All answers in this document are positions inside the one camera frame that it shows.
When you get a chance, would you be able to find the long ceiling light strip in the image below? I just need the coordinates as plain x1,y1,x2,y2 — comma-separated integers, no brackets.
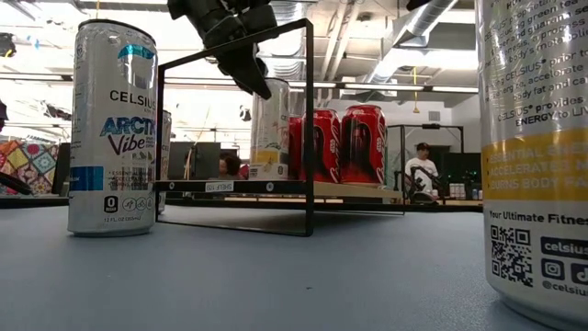
316,81,479,94

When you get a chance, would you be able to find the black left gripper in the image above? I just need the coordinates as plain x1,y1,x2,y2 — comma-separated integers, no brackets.
167,0,279,101

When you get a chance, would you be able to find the red Coca-Cola Star Wars can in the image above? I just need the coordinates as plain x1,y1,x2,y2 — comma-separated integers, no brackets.
340,104,388,186

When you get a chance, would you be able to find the black low partition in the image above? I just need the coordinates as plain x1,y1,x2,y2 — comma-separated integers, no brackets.
51,142,73,197

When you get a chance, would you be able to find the black looped cable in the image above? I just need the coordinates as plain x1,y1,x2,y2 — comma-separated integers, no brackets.
0,172,33,197

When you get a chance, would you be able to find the dark ceiling-hung object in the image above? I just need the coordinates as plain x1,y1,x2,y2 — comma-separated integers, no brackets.
0,31,17,59

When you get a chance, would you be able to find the person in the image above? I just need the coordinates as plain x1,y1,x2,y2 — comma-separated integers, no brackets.
403,141,443,204
218,153,244,181

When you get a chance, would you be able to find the black background metal frame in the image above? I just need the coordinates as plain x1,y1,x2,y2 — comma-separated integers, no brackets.
388,121,466,155

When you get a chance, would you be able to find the orange hanging pendant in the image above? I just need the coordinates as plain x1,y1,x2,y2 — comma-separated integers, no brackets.
412,66,421,115

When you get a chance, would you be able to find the black cabinet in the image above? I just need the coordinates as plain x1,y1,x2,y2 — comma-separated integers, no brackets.
167,141,221,181

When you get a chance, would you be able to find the background wooden workbench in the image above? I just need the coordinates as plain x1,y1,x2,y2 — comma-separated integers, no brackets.
440,197,483,207

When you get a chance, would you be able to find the silver ventilation duct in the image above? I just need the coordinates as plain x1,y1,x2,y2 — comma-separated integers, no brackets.
376,0,460,79

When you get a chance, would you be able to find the Celsius Arctic Vibe can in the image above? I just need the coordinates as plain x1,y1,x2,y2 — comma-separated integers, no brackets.
67,18,160,238

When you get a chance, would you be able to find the colourful patchwork cloth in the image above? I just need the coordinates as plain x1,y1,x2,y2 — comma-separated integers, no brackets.
0,140,60,197

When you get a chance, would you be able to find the white Celsius can yellow band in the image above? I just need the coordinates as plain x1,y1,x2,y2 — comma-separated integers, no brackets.
475,0,588,331

